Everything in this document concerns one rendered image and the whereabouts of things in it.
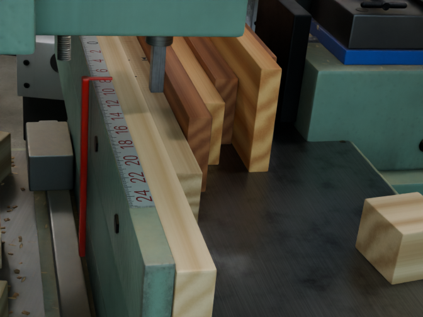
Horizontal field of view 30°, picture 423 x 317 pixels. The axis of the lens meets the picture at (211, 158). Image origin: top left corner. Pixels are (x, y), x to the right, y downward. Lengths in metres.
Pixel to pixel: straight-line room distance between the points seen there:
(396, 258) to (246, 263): 0.09
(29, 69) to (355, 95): 0.68
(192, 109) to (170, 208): 0.12
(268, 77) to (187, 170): 0.10
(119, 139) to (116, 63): 0.15
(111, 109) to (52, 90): 0.71
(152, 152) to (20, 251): 0.21
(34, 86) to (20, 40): 0.75
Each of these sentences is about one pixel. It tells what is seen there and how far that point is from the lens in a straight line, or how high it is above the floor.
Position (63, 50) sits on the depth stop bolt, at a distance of 0.59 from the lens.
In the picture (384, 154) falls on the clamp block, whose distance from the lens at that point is 0.66.
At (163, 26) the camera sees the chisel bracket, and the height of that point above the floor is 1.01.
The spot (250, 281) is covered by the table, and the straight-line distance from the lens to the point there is 0.45.
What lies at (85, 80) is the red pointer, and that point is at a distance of 0.54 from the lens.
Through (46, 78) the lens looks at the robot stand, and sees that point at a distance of 1.21.
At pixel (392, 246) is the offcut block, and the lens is 0.46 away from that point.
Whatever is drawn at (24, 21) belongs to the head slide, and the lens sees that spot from 0.46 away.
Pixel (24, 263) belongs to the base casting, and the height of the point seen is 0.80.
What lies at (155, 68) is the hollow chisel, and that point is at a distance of 0.55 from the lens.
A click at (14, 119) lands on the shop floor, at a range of 2.80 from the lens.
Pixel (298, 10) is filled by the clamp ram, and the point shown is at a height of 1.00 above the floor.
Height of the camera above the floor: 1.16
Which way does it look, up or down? 27 degrees down
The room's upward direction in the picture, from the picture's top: 6 degrees clockwise
